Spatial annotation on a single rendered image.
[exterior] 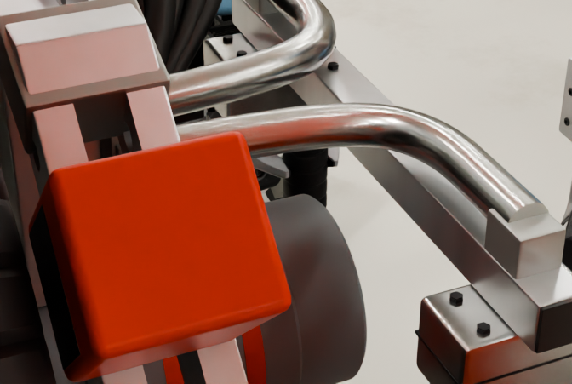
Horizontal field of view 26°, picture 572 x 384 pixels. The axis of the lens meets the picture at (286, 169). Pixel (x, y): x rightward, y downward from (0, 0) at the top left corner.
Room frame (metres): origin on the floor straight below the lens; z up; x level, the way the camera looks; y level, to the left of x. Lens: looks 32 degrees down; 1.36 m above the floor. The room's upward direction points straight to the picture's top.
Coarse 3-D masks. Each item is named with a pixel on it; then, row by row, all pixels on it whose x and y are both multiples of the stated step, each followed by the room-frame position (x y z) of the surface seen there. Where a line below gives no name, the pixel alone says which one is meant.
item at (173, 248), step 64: (64, 192) 0.36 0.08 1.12; (128, 192) 0.37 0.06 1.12; (192, 192) 0.37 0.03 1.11; (256, 192) 0.38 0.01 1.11; (64, 256) 0.35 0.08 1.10; (128, 256) 0.35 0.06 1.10; (192, 256) 0.36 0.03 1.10; (256, 256) 0.36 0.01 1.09; (64, 320) 0.37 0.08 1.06; (128, 320) 0.33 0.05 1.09; (192, 320) 0.34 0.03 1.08; (256, 320) 0.35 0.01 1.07
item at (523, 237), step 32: (192, 128) 0.60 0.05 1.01; (224, 128) 0.60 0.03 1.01; (256, 128) 0.60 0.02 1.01; (288, 128) 0.61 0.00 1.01; (320, 128) 0.61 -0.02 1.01; (352, 128) 0.61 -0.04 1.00; (384, 128) 0.61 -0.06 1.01; (416, 128) 0.60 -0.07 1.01; (448, 128) 0.60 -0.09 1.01; (448, 160) 0.57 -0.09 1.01; (480, 160) 0.56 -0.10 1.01; (480, 192) 0.54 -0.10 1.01; (512, 192) 0.53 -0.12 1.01; (512, 224) 0.51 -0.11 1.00; (544, 224) 0.51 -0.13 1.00; (512, 256) 0.50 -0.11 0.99; (544, 256) 0.51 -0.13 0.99
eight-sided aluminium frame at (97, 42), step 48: (0, 0) 0.53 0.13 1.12; (96, 0) 0.52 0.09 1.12; (0, 48) 0.50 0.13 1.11; (48, 48) 0.48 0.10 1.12; (96, 48) 0.49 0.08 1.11; (144, 48) 0.50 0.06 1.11; (48, 96) 0.47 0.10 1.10; (96, 96) 0.47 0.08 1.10; (144, 96) 0.48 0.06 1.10; (48, 144) 0.45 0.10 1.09; (144, 144) 0.46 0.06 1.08
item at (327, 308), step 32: (288, 224) 0.65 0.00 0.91; (320, 224) 0.65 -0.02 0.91; (288, 256) 0.62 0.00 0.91; (320, 256) 0.62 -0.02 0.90; (320, 288) 0.61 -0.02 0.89; (352, 288) 0.61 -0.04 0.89; (288, 320) 0.59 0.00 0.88; (320, 320) 0.60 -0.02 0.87; (352, 320) 0.61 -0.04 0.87; (256, 352) 0.57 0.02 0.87; (288, 352) 0.58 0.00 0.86; (320, 352) 0.59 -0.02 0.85; (352, 352) 0.60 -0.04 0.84
